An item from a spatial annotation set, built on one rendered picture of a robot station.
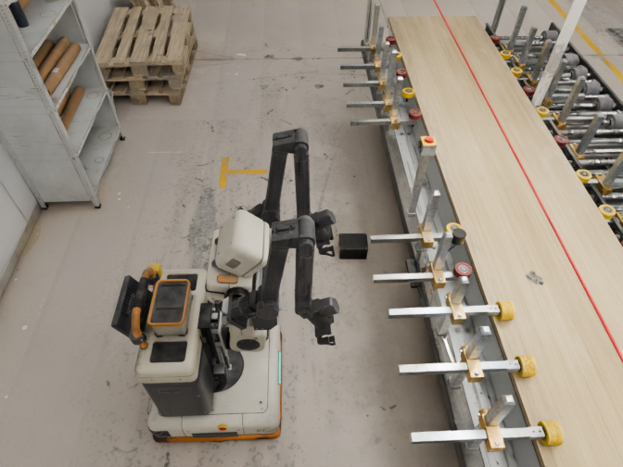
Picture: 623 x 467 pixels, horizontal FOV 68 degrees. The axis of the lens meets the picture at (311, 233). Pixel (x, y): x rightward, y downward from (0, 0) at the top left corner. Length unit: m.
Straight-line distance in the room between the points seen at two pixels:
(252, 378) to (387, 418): 0.80
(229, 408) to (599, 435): 1.60
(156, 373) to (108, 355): 1.09
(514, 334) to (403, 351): 1.01
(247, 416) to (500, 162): 1.96
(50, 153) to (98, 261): 0.82
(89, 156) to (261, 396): 2.61
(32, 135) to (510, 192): 3.02
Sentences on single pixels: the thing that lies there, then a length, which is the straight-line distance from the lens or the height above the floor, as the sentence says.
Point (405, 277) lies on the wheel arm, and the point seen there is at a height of 0.86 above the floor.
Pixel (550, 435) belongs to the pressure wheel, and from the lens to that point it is 1.92.
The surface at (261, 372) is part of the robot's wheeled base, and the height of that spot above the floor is 0.28.
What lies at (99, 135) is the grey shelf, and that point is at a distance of 4.50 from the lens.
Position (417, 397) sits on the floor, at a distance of 2.89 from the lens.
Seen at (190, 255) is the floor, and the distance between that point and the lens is 3.44.
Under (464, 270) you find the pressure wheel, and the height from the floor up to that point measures 0.91.
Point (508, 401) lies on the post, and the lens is 1.68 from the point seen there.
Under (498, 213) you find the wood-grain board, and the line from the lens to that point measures 2.58.
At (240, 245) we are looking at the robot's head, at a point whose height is 1.39.
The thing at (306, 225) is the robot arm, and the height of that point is 1.63.
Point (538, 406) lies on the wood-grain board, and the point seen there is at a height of 0.90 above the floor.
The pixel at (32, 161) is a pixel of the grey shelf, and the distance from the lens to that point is 3.83.
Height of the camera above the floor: 2.62
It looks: 49 degrees down
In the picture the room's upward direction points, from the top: 1 degrees clockwise
